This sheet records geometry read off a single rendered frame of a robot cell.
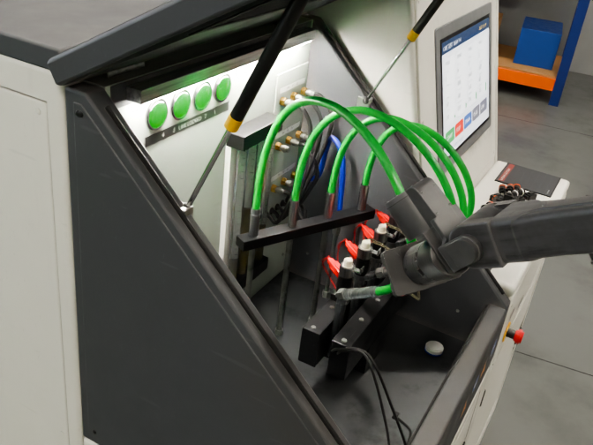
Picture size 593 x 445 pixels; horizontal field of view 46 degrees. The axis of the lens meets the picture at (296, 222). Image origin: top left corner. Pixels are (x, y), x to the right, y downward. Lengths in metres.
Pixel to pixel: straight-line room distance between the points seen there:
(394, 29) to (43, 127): 0.75
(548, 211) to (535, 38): 5.74
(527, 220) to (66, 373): 0.83
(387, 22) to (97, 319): 0.81
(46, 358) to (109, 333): 0.20
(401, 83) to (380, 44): 0.09
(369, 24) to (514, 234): 0.80
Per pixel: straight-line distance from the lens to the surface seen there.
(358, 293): 1.14
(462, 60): 1.80
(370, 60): 1.52
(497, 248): 0.82
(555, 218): 0.78
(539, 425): 2.80
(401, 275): 0.98
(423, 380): 1.50
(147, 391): 1.17
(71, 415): 1.36
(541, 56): 6.54
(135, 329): 1.11
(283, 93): 1.46
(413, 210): 0.88
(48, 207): 1.13
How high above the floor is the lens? 1.78
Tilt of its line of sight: 29 degrees down
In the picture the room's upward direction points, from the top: 7 degrees clockwise
